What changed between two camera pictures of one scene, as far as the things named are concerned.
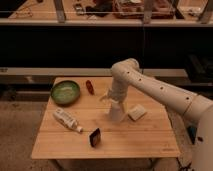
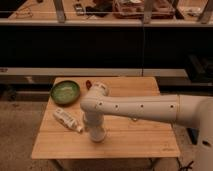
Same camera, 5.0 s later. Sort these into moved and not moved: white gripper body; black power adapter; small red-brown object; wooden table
Moved: white gripper body
Not moved: black power adapter; small red-brown object; wooden table
